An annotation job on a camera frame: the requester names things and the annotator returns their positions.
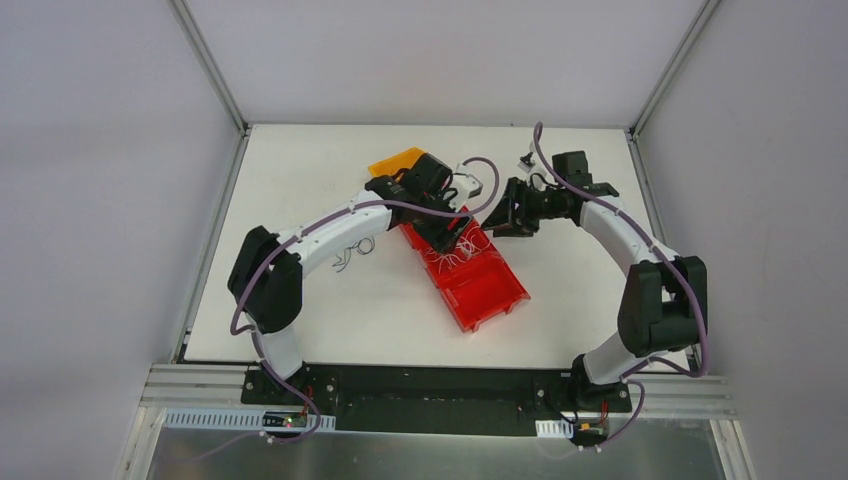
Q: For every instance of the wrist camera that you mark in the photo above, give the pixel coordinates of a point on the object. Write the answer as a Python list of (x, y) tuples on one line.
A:
[(527, 163), (466, 185)]

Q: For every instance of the red middle bin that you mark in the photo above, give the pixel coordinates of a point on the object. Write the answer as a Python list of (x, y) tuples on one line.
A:
[(473, 248)]

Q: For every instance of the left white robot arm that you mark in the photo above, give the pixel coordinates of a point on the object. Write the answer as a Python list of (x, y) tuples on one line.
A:
[(267, 276)]

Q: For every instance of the red bin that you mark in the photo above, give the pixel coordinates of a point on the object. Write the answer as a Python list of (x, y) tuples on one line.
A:
[(479, 290), (473, 248)]

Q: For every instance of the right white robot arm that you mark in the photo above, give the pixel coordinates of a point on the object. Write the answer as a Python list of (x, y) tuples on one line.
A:
[(664, 303)]

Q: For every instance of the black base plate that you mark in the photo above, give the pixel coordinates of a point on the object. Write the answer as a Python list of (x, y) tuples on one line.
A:
[(436, 400)]

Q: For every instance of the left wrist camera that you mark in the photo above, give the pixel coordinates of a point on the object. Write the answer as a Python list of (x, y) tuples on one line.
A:
[(466, 185)]

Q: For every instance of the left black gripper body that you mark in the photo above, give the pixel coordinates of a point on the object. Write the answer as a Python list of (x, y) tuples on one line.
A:
[(441, 221)]

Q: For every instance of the red front bin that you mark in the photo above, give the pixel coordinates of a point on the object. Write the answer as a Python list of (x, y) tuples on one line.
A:
[(479, 290)]

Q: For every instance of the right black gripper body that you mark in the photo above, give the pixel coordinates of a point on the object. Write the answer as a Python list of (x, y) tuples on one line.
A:
[(518, 210)]

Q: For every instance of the yellow plastic bin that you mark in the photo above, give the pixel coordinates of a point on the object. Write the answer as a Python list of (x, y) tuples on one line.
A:
[(391, 165)]

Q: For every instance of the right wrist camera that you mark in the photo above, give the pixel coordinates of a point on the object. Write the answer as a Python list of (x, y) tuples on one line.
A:
[(527, 163)]

